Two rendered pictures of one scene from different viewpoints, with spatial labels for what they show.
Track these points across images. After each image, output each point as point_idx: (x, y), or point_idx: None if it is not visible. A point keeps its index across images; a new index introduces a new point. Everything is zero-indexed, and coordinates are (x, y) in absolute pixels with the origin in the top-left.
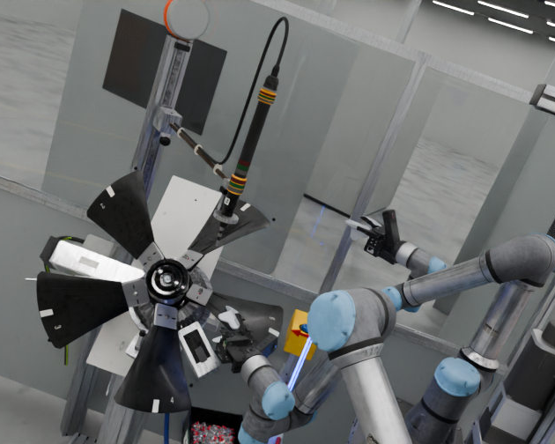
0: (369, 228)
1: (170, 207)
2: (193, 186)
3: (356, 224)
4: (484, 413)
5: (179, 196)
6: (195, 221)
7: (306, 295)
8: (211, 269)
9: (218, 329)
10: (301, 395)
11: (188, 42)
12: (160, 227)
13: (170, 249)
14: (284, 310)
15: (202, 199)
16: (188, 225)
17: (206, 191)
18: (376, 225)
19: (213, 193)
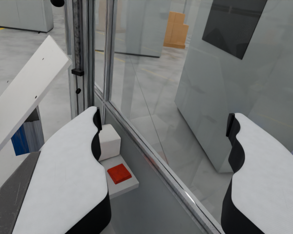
0: (68, 227)
1: (28, 66)
2: (51, 44)
3: (56, 135)
4: None
5: (38, 55)
6: (28, 81)
7: (206, 228)
8: (0, 142)
9: (140, 203)
10: None
11: None
12: (13, 85)
13: (2, 108)
14: (183, 226)
15: (46, 58)
16: (23, 86)
17: (54, 49)
18: (249, 225)
19: (56, 50)
